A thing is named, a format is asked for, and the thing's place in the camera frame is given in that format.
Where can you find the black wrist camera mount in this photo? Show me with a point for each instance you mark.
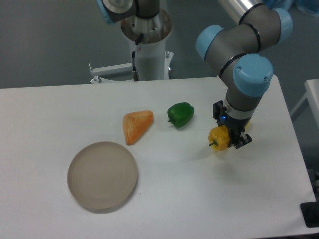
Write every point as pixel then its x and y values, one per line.
pixel 218 110

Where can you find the yellow toy corn cob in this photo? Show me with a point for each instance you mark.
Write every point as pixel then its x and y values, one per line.
pixel 248 124

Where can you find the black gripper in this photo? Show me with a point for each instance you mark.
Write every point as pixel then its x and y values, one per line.
pixel 236 129

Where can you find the beige round plate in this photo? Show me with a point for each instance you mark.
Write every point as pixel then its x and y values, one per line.
pixel 102 176

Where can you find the green toy pepper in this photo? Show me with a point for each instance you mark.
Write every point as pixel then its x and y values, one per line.
pixel 180 114

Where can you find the yellow toy pepper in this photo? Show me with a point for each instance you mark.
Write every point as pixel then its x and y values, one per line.
pixel 219 138

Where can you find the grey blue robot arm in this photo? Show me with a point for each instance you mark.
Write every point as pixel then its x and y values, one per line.
pixel 232 54

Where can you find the white side table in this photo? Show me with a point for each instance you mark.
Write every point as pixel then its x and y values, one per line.
pixel 310 98

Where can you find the black device at table edge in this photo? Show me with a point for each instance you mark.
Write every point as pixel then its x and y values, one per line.
pixel 310 212

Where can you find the orange triangular toy bread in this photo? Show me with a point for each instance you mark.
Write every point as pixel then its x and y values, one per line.
pixel 135 124

